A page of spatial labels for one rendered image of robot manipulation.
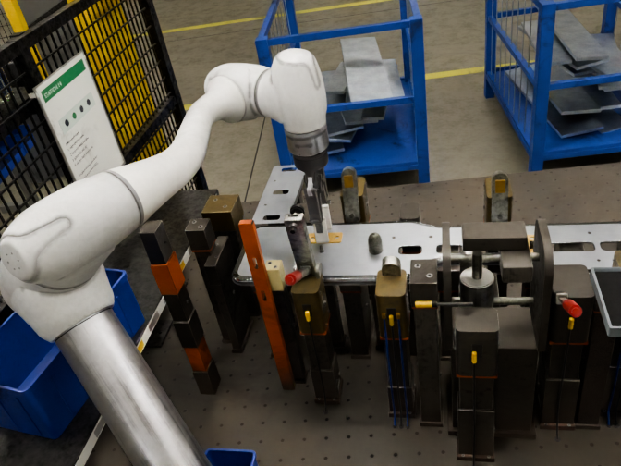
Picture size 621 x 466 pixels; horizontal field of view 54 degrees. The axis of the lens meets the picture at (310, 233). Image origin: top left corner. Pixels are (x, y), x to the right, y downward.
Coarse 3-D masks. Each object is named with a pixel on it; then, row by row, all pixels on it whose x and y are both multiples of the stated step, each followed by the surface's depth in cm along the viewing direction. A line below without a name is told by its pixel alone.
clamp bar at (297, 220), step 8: (296, 208) 117; (288, 216) 115; (296, 216) 115; (288, 224) 115; (296, 224) 115; (304, 224) 116; (288, 232) 117; (296, 232) 117; (304, 232) 116; (296, 240) 118; (304, 240) 118; (296, 248) 120; (304, 248) 119; (296, 256) 122; (304, 256) 121; (312, 256) 123; (304, 264) 123; (312, 264) 123; (312, 272) 124
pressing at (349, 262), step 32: (352, 224) 148; (384, 224) 145; (416, 224) 143; (576, 224) 135; (608, 224) 133; (288, 256) 141; (320, 256) 139; (352, 256) 137; (384, 256) 135; (416, 256) 134; (576, 256) 126; (608, 256) 124
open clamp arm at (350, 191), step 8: (344, 168) 147; (352, 168) 146; (344, 176) 145; (352, 176) 145; (344, 184) 146; (352, 184) 146; (344, 192) 148; (352, 192) 148; (344, 200) 149; (352, 200) 148; (344, 208) 150; (352, 208) 149; (352, 216) 150
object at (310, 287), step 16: (304, 288) 123; (320, 288) 124; (304, 304) 124; (320, 304) 124; (304, 320) 126; (320, 320) 126; (304, 336) 131; (320, 336) 130; (320, 352) 133; (320, 368) 134; (336, 368) 140; (320, 384) 139; (336, 384) 140; (320, 400) 142; (336, 400) 141
